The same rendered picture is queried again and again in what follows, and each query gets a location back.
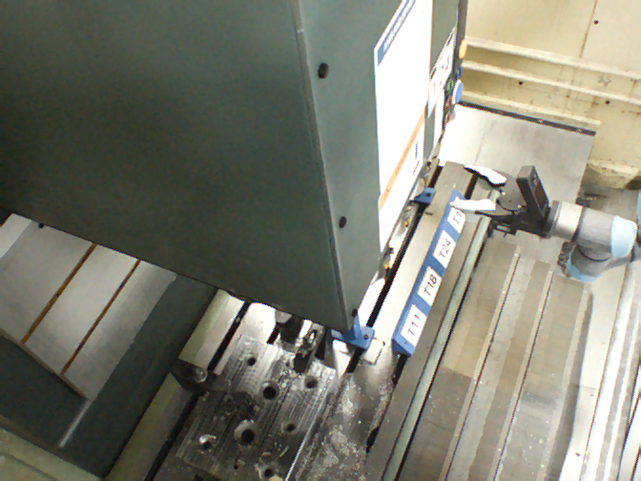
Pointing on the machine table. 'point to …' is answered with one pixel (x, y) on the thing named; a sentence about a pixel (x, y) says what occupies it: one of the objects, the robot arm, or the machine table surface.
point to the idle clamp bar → (285, 319)
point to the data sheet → (402, 79)
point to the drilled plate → (303, 408)
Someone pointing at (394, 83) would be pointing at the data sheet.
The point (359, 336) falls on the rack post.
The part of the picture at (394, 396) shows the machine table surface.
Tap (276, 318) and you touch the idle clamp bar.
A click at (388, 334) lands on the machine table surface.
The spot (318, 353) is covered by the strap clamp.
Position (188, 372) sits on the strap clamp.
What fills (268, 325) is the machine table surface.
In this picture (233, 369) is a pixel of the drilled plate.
